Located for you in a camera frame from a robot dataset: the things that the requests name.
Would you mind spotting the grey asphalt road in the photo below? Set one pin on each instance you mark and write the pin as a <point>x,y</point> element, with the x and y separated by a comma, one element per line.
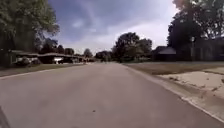
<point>93,96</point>

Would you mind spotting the grass lawn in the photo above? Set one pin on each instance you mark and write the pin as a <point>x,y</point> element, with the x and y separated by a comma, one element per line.
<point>166,67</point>

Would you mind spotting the small dark building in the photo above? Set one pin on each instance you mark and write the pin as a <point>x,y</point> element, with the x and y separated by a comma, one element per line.
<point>165,53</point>

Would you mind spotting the row of trees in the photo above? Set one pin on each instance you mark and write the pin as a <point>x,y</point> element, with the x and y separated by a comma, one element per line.
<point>50,45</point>

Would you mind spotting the row of low houses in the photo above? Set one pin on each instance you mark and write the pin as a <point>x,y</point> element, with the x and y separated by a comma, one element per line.
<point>46,57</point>

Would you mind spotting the grass verge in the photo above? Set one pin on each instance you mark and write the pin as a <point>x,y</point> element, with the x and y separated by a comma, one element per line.
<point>30,69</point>

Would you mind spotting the pale concrete driveway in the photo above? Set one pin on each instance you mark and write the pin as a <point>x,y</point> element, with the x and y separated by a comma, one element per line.
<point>196,80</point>

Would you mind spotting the pale concrete kerb strip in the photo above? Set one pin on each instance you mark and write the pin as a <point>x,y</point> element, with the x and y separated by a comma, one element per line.
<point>198,99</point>

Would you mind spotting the group of tall trees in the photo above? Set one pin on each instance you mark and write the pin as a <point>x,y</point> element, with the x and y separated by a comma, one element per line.
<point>196,23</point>

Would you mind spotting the large tree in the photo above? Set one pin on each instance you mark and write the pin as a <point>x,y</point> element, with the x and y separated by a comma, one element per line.
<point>23,23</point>

